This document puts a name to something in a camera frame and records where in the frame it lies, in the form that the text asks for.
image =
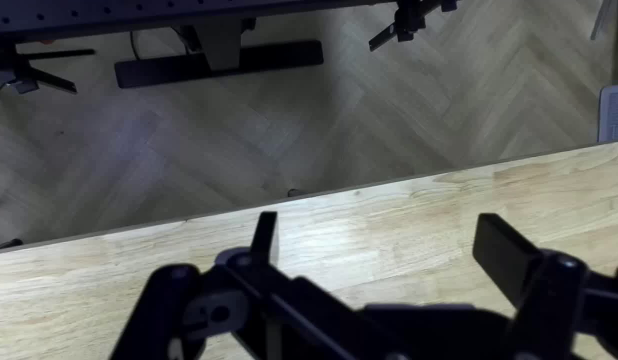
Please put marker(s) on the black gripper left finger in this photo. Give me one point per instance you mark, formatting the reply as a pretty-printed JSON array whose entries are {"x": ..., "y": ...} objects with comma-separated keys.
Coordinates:
[{"x": 280, "y": 300}]

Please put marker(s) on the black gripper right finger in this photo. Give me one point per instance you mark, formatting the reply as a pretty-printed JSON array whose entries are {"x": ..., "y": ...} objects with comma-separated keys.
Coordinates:
[{"x": 509, "y": 256}]

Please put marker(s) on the black desk base foot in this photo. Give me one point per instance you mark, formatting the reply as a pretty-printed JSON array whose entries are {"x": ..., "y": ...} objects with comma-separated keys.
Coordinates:
[{"x": 189, "y": 67}]

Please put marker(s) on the dark perforated desk top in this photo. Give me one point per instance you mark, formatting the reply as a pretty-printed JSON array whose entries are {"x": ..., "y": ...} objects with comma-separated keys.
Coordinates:
[{"x": 89, "y": 17}]

